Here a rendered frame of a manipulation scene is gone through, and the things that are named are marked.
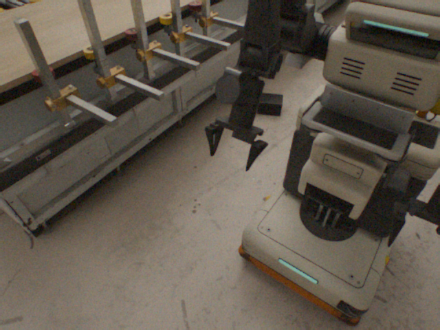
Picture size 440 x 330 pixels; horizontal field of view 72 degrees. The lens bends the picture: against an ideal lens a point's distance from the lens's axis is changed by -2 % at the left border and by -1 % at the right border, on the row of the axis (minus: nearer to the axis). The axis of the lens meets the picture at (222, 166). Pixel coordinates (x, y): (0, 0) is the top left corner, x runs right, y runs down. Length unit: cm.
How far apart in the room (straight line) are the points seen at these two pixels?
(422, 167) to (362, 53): 58
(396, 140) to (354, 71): 20
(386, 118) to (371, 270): 82
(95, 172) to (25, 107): 61
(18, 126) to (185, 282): 107
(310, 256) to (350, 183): 52
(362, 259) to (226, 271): 66
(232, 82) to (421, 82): 43
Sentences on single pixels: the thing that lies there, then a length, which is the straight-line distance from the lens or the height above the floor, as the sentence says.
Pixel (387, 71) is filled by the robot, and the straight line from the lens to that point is 82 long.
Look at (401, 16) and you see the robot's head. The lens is 71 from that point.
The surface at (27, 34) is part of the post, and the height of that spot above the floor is 110.
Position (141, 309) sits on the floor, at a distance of 165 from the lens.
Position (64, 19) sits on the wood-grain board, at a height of 90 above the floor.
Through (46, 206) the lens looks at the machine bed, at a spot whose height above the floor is 17.
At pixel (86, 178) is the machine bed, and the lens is 199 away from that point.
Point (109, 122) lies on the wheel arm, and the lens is 120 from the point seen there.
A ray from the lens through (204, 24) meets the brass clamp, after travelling 194.
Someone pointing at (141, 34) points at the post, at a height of 94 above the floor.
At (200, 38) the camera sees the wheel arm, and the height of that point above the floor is 84.
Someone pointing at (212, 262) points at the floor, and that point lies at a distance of 170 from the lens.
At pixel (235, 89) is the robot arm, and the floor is 120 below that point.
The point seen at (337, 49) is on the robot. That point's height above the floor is 119.
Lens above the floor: 152
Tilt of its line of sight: 46 degrees down
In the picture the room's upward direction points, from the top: straight up
